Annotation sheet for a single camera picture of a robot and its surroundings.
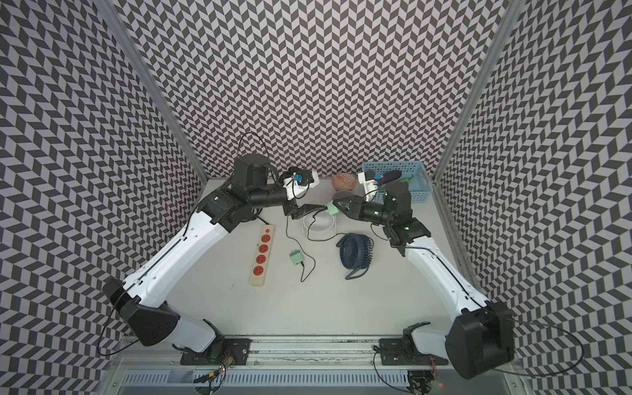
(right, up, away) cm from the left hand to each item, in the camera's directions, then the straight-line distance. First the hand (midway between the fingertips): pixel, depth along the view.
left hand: (314, 190), depth 66 cm
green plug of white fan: (-8, -24, +25) cm, 36 cm away
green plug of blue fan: (+5, -5, +4) cm, 8 cm away
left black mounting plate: (-25, -48, +6) cm, 54 cm away
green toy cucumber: (+41, +7, +48) cm, 63 cm away
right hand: (+6, -5, +6) cm, 10 cm away
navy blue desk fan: (+13, -20, +15) cm, 28 cm away
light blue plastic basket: (+45, +11, +51) cm, 68 cm away
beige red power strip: (-21, -25, +22) cm, 39 cm away
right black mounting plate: (+23, -48, +6) cm, 54 cm away
